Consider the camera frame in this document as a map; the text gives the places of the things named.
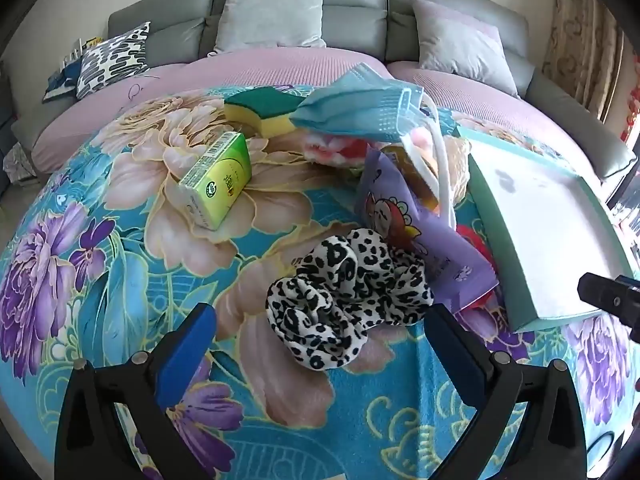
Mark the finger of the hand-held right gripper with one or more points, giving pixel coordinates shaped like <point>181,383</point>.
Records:
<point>610,297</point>

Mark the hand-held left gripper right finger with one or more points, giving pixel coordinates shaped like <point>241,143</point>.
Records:
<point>452,355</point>

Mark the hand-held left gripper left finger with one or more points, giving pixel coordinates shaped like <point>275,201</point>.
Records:
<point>185,350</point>

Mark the teal shallow box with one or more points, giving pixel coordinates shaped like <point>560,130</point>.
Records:
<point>540,230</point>

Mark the red tape roll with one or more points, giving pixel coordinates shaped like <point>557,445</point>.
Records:
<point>472,242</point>

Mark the leopard print scrunchie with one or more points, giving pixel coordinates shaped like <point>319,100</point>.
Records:
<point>350,300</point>

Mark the green tissue pack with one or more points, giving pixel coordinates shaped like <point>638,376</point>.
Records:
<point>215,185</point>

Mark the pink fluffy cloth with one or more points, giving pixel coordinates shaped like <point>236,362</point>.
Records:
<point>330,150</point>

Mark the yellow green sponge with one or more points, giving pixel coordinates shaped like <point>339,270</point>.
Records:
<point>260,115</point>

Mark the blue face mask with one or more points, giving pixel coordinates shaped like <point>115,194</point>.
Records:
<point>360,105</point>

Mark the floral blanket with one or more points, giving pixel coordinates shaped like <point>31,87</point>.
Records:
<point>125,270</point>

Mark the purple cartoon packet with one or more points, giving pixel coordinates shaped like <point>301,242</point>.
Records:
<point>400,220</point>

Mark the red window decoration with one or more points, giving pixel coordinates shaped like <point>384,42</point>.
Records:
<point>631,122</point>

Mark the orange yellow packet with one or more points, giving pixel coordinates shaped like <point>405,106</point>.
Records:
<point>407,165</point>

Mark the white patterned cloth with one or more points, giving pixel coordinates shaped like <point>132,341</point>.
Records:
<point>20,162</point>

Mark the beige patterned curtain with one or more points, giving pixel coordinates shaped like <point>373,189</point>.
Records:
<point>580,45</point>

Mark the pink sofa cover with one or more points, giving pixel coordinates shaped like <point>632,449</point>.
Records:
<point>210,72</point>

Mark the grey pink pillow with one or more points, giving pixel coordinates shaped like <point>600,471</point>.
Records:
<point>460,45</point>

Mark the black white patterned pillow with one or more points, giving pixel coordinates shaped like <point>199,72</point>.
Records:
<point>112,60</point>

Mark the grey sofa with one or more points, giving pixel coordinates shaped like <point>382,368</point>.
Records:
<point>350,20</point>

